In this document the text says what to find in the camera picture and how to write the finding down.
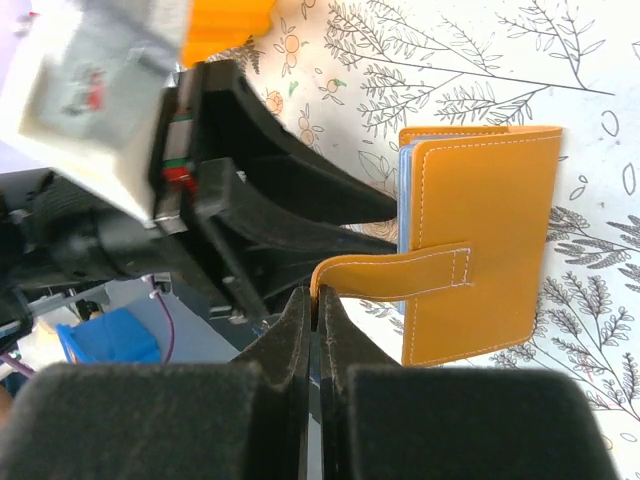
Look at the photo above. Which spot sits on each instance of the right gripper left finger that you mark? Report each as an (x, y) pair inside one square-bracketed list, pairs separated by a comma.
[(246, 419)]

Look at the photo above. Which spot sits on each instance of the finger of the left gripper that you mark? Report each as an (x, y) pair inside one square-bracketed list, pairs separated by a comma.
[(265, 251), (234, 123)]

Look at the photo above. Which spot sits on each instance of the yellow plastic bin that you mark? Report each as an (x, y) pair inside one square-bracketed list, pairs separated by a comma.
[(215, 26)]

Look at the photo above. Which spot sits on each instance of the floral table mat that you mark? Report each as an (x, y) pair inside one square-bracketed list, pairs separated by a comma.
[(346, 76)]

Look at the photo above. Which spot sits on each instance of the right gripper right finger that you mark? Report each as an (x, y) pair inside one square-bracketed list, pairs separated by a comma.
[(384, 421)]

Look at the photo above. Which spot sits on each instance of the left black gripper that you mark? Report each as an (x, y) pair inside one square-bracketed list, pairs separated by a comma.
[(71, 237)]

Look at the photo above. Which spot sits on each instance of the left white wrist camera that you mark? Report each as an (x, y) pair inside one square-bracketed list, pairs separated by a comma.
[(82, 85)]

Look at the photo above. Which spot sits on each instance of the tan leather card holder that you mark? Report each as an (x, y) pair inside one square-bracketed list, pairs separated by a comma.
[(480, 201)]

